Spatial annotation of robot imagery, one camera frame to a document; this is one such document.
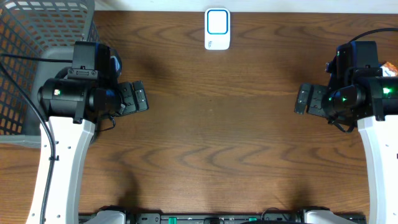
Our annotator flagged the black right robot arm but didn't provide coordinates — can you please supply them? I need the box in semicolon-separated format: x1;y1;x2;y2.
294;40;397;223

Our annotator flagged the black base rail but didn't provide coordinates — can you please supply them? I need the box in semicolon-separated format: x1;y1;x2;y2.
77;212;368;224

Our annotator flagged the white barcode scanner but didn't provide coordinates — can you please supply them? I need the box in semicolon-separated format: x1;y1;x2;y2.
204;8;231;50

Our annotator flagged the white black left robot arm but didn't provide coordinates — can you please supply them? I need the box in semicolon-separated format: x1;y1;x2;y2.
27;41;149;223

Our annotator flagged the dark grey plastic mesh basket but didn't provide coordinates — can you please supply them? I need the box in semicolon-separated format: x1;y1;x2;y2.
1;0;100;148

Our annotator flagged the orange snack packet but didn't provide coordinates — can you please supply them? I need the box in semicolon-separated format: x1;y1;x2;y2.
380;62;398;77

